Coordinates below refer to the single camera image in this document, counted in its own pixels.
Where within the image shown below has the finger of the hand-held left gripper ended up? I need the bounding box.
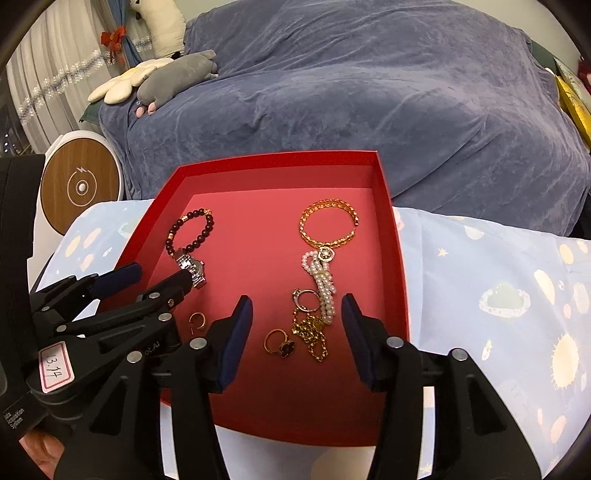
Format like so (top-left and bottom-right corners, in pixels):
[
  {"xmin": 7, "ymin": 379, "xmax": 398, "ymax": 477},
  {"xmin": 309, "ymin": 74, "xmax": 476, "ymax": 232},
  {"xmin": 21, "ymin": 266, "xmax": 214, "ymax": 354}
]
[
  {"xmin": 53, "ymin": 269, "xmax": 195, "ymax": 340},
  {"xmin": 28, "ymin": 263, "xmax": 143, "ymax": 324}
]

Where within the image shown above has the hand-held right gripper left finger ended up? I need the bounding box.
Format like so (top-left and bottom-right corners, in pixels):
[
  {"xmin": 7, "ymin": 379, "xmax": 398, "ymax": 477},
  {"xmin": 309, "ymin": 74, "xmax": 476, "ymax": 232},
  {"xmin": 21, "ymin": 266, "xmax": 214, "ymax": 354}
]
[{"xmin": 53, "ymin": 295, "xmax": 256, "ymax": 480}]

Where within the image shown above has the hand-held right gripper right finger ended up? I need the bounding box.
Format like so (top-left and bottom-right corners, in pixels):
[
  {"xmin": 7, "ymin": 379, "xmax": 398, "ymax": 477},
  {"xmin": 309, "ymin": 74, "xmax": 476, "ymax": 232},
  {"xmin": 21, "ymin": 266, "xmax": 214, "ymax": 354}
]
[{"xmin": 341, "ymin": 293, "xmax": 541, "ymax": 480}]

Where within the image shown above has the silver wristwatch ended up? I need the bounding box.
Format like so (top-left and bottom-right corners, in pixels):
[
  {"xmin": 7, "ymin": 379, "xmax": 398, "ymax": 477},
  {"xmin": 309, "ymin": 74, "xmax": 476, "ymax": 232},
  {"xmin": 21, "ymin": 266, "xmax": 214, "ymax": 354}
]
[{"xmin": 174, "ymin": 249, "xmax": 207, "ymax": 291}]

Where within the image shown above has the gold ring with red clover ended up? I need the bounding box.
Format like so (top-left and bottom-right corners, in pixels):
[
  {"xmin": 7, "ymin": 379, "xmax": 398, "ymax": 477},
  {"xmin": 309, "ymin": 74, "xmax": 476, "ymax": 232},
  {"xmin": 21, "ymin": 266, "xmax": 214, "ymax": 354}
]
[{"xmin": 264, "ymin": 329, "xmax": 296, "ymax": 357}]

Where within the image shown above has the gold chain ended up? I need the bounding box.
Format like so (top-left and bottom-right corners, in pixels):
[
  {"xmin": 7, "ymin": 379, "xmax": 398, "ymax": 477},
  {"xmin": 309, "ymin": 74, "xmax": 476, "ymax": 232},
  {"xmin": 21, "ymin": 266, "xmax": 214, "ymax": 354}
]
[{"xmin": 292, "ymin": 310, "xmax": 329, "ymax": 363}]

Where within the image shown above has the pearl bracelet with gold charm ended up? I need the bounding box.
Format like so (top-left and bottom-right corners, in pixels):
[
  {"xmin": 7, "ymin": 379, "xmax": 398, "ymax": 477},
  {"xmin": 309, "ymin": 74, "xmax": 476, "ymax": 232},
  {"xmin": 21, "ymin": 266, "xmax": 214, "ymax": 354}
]
[{"xmin": 301, "ymin": 246, "xmax": 337, "ymax": 325}]

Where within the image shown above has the silver ring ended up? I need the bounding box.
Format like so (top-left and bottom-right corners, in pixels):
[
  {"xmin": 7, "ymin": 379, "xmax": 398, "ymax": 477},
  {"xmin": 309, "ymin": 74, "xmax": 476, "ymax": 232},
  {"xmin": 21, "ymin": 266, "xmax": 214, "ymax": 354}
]
[{"xmin": 291, "ymin": 287, "xmax": 320, "ymax": 312}]

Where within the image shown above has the red cardboard box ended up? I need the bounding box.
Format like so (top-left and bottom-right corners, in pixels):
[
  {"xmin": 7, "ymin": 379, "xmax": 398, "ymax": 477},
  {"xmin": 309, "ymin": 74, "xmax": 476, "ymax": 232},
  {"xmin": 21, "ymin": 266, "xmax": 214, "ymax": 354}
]
[{"xmin": 99, "ymin": 150, "xmax": 411, "ymax": 448}]

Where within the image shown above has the person's left hand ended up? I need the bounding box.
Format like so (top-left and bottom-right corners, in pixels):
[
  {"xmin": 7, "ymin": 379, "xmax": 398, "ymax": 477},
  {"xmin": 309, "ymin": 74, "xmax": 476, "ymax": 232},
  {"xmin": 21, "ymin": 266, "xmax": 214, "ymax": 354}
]
[{"xmin": 18, "ymin": 429, "xmax": 65, "ymax": 480}]

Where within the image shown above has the dark green cushion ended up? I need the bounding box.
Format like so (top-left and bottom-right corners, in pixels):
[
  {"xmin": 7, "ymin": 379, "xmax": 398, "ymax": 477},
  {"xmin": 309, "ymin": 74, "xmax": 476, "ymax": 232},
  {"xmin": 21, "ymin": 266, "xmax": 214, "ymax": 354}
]
[{"xmin": 78, "ymin": 100, "xmax": 105, "ymax": 124}]

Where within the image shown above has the light blue planet print sheet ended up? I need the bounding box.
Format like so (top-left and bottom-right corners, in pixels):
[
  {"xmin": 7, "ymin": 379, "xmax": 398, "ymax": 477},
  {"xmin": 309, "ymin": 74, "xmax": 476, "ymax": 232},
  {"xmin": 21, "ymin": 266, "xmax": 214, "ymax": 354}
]
[{"xmin": 28, "ymin": 198, "xmax": 591, "ymax": 480}]

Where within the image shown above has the sheer white curtain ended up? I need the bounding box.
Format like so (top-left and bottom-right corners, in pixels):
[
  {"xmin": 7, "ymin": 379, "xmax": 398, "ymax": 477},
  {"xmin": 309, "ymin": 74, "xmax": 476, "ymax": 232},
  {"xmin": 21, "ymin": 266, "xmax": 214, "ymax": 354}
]
[{"xmin": 4, "ymin": 0, "xmax": 153, "ymax": 153}]

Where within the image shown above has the cream flower cushion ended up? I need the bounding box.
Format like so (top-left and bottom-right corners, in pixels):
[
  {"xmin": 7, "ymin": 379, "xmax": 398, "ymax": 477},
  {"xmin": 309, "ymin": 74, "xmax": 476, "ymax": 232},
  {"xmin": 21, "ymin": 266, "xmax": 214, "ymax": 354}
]
[{"xmin": 88, "ymin": 58, "xmax": 178, "ymax": 104}]

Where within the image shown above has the grey plush toy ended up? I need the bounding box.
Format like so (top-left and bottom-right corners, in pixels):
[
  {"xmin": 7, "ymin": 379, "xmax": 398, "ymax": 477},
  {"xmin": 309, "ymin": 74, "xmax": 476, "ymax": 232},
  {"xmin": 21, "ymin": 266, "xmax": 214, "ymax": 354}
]
[{"xmin": 136, "ymin": 48, "xmax": 220, "ymax": 116}]

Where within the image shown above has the red curtain tie bow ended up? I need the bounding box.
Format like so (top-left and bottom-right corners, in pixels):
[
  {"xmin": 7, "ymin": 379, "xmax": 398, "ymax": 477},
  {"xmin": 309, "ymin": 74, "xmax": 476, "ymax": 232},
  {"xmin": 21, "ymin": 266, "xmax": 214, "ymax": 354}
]
[{"xmin": 102, "ymin": 25, "xmax": 127, "ymax": 49}]

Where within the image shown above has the white plush toy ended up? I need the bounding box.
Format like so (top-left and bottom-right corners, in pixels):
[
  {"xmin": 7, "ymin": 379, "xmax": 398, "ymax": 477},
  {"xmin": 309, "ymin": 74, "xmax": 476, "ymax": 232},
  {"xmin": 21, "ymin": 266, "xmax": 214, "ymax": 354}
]
[{"xmin": 129, "ymin": 0, "xmax": 188, "ymax": 61}]

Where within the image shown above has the blue-grey velvet blanket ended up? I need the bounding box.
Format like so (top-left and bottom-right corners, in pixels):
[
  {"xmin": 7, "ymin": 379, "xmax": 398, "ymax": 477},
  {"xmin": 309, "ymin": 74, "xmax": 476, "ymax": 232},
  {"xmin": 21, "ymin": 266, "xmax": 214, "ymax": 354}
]
[{"xmin": 99, "ymin": 0, "xmax": 591, "ymax": 236}]

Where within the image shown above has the gold foil bag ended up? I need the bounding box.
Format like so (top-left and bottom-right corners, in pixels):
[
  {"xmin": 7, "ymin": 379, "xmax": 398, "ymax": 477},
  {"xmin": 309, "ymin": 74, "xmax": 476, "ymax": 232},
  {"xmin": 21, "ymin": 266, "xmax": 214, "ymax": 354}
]
[{"xmin": 554, "ymin": 74, "xmax": 591, "ymax": 148}]

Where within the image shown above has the dark red bead bracelet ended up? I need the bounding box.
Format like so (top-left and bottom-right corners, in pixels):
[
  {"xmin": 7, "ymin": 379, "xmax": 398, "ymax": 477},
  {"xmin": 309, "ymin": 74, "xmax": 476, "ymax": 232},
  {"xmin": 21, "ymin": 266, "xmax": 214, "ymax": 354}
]
[{"xmin": 166, "ymin": 209, "xmax": 215, "ymax": 258}]

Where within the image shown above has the round wooden wireless charger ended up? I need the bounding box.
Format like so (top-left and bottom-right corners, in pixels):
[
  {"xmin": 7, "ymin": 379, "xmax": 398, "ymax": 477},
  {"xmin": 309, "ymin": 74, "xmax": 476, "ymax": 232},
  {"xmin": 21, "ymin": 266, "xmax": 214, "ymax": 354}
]
[{"xmin": 28, "ymin": 129, "xmax": 125, "ymax": 278}]

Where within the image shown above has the gold link bracelet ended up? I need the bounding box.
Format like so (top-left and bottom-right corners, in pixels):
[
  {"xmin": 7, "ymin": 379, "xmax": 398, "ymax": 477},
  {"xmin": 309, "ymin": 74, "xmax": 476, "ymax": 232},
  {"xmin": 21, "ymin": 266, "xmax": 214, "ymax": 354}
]
[{"xmin": 299, "ymin": 199, "xmax": 362, "ymax": 250}]

